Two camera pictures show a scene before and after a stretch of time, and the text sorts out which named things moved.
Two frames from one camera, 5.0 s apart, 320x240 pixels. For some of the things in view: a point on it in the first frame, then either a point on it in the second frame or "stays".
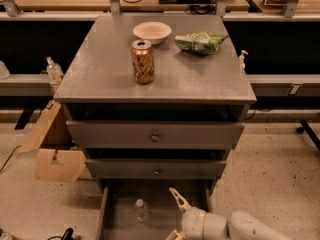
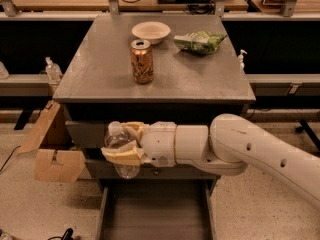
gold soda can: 142,62 stays
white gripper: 192,223 → 158,143
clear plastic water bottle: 141,210 → 117,136
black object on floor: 66,236 stays
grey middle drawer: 155,169 stays
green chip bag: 199,42 stays
